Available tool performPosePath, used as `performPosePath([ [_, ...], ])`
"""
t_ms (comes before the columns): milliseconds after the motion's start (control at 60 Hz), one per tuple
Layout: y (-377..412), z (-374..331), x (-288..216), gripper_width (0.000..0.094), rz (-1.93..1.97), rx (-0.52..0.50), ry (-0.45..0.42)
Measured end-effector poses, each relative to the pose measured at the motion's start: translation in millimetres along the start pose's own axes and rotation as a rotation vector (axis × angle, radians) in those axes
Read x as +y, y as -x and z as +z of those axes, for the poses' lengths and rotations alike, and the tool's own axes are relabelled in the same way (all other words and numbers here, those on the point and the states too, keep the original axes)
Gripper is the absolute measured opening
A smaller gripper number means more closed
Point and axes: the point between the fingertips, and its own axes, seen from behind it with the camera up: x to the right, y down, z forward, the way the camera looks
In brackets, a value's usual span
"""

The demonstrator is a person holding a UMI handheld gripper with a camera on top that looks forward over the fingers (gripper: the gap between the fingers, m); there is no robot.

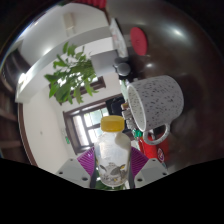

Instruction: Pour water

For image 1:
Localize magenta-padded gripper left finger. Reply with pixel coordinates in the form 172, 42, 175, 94
55, 146, 98, 189

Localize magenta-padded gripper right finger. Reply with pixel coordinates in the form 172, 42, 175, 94
127, 145, 169, 190

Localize clear yellow-capped drink bottle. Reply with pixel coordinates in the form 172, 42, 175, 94
94, 115, 132, 188

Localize red plastic box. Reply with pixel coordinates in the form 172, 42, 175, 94
137, 130, 170, 168

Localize green box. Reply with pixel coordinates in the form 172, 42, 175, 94
130, 128, 144, 141

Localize dark wooden glazed double door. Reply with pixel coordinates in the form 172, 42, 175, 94
62, 100, 113, 157

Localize brown tray of white bottles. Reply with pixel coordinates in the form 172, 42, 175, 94
120, 101, 134, 129

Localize white speckled mug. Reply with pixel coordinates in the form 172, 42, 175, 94
126, 74, 185, 147

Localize dark-framed window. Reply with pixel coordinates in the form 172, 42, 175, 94
48, 75, 107, 106

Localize slender plant in white pot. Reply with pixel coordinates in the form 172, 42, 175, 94
44, 41, 120, 106

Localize grey round gadget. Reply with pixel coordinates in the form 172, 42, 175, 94
112, 56, 133, 80

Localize flat round red coaster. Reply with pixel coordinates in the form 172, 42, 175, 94
129, 26, 149, 57

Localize printed paper leaflet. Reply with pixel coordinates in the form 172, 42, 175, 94
109, 17, 130, 58

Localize red carpeted stairs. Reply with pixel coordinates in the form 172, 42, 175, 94
71, 0, 108, 10

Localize white wall heater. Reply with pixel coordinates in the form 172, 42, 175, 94
62, 11, 78, 36

